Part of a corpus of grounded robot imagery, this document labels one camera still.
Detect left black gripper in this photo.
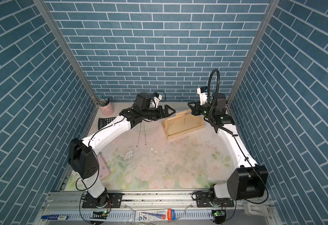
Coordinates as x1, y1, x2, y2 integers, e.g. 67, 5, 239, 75
141, 104, 175, 121

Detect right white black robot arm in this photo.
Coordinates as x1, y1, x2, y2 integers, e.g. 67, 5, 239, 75
187, 87, 269, 204

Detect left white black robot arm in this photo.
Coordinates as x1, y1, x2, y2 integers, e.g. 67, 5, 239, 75
68, 92, 176, 200

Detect wooden jewelry display stand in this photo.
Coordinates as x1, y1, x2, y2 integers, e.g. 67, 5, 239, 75
161, 109, 205, 140

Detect pink pen holder cup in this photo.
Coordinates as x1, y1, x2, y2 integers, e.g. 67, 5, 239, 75
99, 103, 114, 116

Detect pens in pink cup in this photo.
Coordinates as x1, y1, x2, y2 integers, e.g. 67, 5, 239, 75
96, 97, 110, 107

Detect black desk calculator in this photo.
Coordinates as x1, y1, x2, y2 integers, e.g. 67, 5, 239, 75
97, 117, 116, 130

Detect red blue packaged box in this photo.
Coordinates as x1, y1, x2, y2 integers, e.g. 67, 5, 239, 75
135, 209, 177, 222

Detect blue marker pen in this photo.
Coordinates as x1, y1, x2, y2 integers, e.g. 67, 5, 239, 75
41, 215, 69, 220

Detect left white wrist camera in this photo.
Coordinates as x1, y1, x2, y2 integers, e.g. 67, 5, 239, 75
150, 91, 166, 108

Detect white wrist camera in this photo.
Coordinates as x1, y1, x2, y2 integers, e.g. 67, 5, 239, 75
197, 86, 208, 106
150, 91, 166, 108

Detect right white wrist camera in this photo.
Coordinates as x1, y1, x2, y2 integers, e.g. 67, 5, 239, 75
197, 86, 208, 106

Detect white plastic bracket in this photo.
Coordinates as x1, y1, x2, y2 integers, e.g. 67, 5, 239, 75
243, 202, 271, 217

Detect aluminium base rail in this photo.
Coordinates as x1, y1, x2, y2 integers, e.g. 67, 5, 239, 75
34, 189, 281, 225

